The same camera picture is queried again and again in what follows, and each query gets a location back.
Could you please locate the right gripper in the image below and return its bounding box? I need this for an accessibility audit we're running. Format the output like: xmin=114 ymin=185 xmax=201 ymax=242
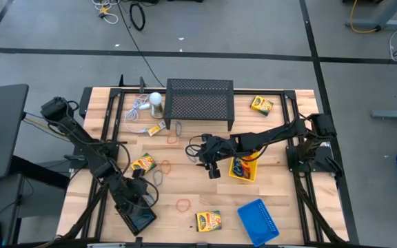
xmin=196 ymin=133 xmax=236 ymax=180

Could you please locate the black plastic basket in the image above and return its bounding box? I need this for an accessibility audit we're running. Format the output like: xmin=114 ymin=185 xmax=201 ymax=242
xmin=114 ymin=194 xmax=159 ymax=238

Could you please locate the blue coil wristband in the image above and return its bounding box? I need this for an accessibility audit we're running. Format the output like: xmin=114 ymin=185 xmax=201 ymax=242
xmin=233 ymin=158 xmax=247 ymax=178

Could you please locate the yellow plastic basket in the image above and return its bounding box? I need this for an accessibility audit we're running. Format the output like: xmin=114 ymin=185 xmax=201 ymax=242
xmin=227 ymin=151 xmax=260 ymax=183

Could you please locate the yellow green crayon box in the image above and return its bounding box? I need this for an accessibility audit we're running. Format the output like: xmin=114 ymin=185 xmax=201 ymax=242
xmin=250 ymin=95 xmax=275 ymax=116
xmin=194 ymin=210 xmax=223 ymax=233
xmin=130 ymin=152 xmax=158 ymax=176

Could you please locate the black desk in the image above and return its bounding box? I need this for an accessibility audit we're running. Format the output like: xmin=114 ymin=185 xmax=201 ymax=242
xmin=0 ymin=83 xmax=30 ymax=183

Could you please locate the grey desk foot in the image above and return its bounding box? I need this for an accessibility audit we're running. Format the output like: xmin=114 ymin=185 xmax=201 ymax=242
xmin=371 ymin=109 xmax=397 ymax=121

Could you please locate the small yellow crayon pack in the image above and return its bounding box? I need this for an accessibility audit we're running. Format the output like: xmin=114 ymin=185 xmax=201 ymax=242
xmin=146 ymin=121 xmax=167 ymax=137

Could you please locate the black perforated metal riser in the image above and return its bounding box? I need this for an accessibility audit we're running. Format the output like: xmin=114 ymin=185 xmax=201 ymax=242
xmin=163 ymin=78 xmax=236 ymax=132

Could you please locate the bulb lamp with brass base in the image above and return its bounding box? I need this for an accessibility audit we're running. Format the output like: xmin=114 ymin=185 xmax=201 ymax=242
xmin=148 ymin=91 xmax=166 ymax=121

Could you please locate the blue plastic basket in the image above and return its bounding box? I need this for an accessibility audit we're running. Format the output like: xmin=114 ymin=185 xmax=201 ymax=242
xmin=236 ymin=198 xmax=281 ymax=248

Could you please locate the white lamp cable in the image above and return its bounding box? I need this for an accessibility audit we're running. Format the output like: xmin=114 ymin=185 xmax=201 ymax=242
xmin=123 ymin=93 xmax=152 ymax=135

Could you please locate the long black floor cable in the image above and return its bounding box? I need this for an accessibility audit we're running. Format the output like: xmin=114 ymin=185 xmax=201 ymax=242
xmin=115 ymin=0 xmax=165 ymax=87

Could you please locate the black coiled floor cable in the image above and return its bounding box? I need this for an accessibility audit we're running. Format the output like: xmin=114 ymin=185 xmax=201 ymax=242
xmin=129 ymin=1 xmax=147 ymax=32

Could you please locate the white yellow cable bundle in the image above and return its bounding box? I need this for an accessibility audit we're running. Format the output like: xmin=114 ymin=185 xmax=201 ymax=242
xmin=91 ymin=0 xmax=120 ymax=25

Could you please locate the yellow floor cable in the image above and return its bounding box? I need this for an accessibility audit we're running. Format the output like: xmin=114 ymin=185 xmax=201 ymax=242
xmin=349 ymin=0 xmax=380 ymax=35

